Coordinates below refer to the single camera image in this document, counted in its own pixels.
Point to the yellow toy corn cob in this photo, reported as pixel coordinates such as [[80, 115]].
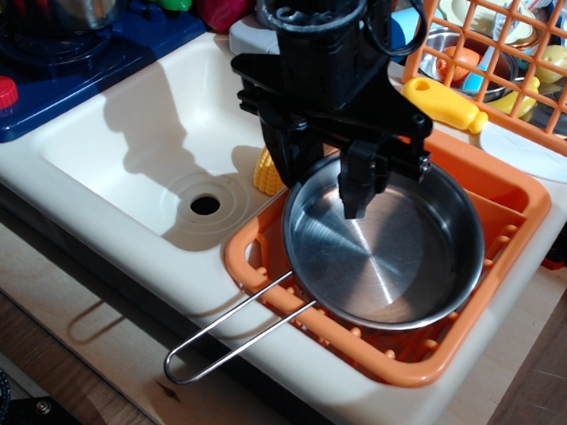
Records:
[[266, 177]]

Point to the orange plastic drying rack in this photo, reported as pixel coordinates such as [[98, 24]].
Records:
[[511, 206]]

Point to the yellow toy banana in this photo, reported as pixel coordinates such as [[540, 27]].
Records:
[[507, 103]]

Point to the cream plastic toy sink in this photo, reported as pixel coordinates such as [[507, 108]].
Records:
[[136, 193]]

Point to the blue plastic cup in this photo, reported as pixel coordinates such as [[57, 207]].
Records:
[[404, 24]]

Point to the yellow toy potato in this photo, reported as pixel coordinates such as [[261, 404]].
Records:
[[555, 55]]

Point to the orange grid basket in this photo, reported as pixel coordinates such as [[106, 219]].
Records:
[[549, 28]]

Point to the grey toy faucet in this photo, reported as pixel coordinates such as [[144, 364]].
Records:
[[252, 34]]

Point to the stainless steel pan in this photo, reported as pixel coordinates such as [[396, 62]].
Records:
[[412, 259]]

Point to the toy knife yellow handle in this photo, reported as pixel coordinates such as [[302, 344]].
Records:
[[451, 108]]

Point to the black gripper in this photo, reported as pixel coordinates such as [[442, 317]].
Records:
[[329, 84]]

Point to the blue toy stove top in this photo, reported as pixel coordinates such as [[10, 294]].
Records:
[[55, 74]]

